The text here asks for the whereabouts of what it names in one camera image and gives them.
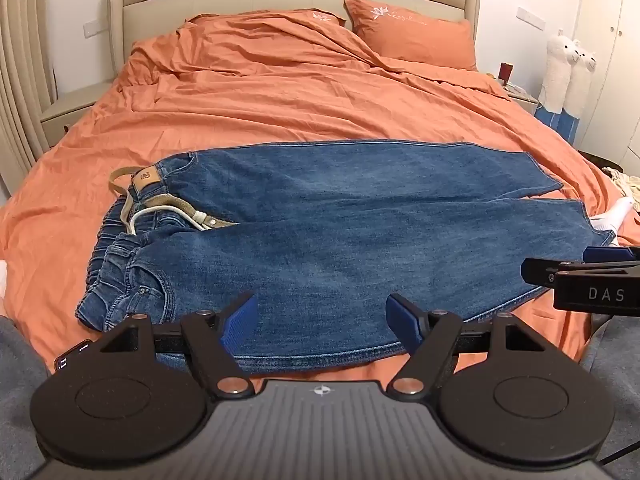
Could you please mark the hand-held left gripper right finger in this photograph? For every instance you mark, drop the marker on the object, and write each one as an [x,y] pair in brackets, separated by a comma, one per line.
[400,316]

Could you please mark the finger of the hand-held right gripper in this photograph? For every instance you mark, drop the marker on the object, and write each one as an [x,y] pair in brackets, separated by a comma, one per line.
[537,271]
[607,254]

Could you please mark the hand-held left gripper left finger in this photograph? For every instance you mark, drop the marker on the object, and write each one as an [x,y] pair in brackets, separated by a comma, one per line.
[241,321]

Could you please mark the blue denim pants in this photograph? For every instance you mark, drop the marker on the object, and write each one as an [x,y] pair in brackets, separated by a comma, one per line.
[325,240]

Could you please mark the white sock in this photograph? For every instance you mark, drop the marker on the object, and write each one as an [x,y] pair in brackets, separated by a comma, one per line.
[3,277]
[614,216]

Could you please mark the person's right leg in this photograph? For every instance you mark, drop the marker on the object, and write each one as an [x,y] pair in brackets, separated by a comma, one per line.
[615,360]

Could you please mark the person's leg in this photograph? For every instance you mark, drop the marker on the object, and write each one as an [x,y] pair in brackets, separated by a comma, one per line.
[615,360]
[20,385]

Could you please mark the cream crumpled cloth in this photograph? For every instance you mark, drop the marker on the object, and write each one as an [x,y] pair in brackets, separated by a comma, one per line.
[624,180]

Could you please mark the tan belt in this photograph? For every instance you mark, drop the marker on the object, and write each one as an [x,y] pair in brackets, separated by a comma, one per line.
[170,204]

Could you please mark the blue striped cloth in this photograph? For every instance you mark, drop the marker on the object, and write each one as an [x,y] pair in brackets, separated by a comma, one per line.
[556,122]

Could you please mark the white alpaca plush toy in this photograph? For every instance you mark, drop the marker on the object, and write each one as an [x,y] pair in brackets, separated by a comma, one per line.
[556,67]
[580,82]

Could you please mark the smartphone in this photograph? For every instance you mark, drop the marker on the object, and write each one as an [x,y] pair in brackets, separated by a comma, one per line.
[70,356]

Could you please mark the beige nightstand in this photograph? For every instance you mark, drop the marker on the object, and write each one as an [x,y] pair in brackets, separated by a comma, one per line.
[70,110]
[520,96]

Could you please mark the white wardrobe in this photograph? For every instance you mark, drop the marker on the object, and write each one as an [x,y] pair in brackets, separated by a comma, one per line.
[612,50]

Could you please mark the orange duvet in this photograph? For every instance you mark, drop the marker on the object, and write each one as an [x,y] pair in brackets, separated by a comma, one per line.
[300,100]

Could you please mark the person's left leg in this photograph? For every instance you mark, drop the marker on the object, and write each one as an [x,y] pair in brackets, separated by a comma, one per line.
[20,385]

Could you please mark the orange pillow with white print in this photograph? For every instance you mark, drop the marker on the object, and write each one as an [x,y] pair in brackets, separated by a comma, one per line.
[415,30]

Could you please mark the beige curtain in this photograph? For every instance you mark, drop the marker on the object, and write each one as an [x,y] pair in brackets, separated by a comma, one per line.
[20,60]

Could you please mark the white wall switch plate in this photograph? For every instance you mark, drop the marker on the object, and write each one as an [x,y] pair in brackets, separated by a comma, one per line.
[93,28]
[531,17]

